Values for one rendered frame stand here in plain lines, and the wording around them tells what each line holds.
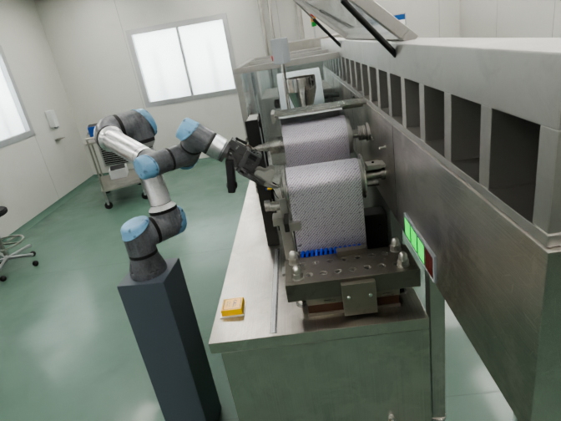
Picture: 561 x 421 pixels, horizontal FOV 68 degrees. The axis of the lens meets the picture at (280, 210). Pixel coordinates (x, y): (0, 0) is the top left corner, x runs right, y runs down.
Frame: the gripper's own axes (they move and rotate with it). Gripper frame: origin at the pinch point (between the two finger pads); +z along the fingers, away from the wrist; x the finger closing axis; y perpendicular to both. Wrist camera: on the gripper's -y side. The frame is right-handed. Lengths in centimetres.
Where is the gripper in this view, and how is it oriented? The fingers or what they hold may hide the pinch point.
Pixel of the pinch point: (273, 186)
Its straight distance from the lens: 138.1
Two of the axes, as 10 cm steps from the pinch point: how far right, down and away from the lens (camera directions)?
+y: 5.1, -7.9, -3.3
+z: 8.6, 4.8, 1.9
